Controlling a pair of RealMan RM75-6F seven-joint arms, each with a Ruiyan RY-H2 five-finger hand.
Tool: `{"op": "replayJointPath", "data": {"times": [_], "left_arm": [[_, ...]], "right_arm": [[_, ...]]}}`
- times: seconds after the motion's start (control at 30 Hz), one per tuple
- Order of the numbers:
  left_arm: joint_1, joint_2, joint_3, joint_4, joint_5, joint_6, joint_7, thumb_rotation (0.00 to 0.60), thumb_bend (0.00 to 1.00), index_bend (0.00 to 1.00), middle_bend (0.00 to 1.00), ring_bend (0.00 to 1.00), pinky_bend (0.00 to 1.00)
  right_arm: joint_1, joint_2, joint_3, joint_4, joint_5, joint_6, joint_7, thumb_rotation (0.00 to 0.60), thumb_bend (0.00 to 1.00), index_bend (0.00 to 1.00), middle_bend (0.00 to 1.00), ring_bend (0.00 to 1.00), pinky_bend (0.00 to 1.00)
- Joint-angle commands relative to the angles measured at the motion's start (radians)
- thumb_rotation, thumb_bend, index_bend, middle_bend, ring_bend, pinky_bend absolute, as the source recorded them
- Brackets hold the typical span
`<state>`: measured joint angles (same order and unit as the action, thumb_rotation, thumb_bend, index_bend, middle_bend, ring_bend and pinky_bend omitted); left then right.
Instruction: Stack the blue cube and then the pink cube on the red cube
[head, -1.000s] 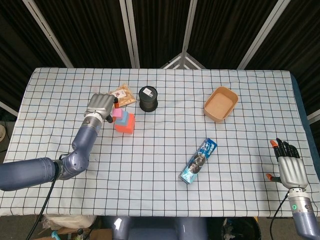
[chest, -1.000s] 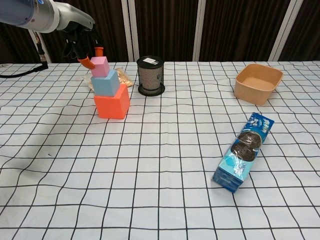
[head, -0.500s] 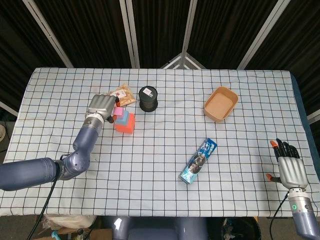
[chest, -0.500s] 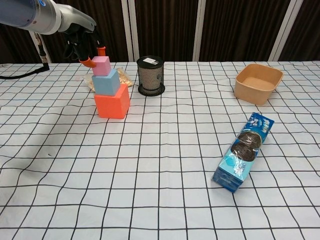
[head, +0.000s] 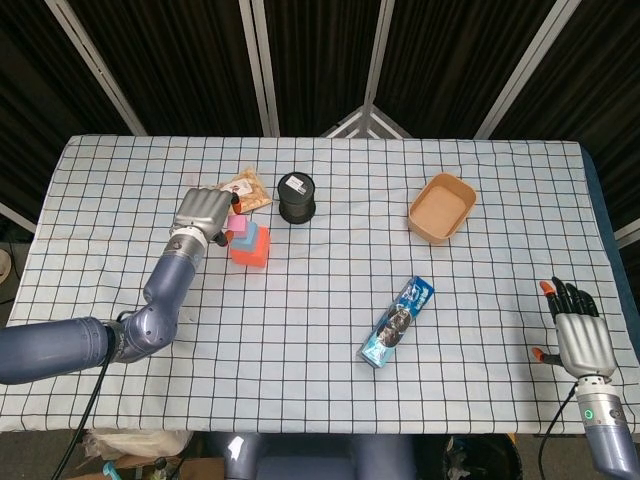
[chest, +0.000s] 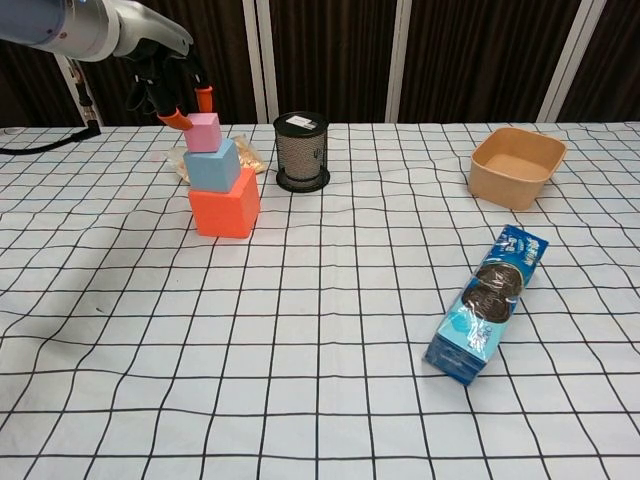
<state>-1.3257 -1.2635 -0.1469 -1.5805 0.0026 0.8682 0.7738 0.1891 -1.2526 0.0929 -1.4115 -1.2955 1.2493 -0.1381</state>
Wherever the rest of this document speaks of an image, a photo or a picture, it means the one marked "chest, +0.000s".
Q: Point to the orange foam cube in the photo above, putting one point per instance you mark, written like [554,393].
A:
[220,215]

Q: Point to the clear peanut snack packet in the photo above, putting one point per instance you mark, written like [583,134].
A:
[248,156]

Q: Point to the black mesh pen holder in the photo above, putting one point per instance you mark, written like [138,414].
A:
[300,155]

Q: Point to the white checkered tablecloth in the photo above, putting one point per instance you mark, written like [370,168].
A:
[350,250]

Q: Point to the small pink cube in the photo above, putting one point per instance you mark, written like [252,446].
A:
[202,132]

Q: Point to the blue foam cube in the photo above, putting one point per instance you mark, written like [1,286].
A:
[210,167]

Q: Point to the white screen frame post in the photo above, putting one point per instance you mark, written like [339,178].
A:
[400,60]
[254,60]
[572,60]
[268,60]
[66,70]

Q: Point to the brown paper bowl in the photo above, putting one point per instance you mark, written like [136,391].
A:
[515,165]

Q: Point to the blue cookie package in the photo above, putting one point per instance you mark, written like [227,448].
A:
[485,310]

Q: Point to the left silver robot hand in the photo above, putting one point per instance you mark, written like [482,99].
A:
[150,27]

